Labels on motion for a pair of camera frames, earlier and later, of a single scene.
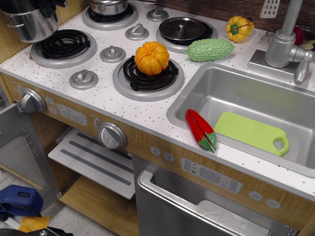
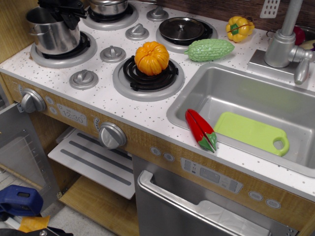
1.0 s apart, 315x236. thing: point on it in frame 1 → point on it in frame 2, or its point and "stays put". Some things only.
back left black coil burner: (112, 22) stays put
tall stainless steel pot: (33, 25) → (52, 37)
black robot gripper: (47, 7) → (76, 7)
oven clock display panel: (72, 114) stays put
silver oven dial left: (32, 102) stays put
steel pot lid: (182, 28) stays put
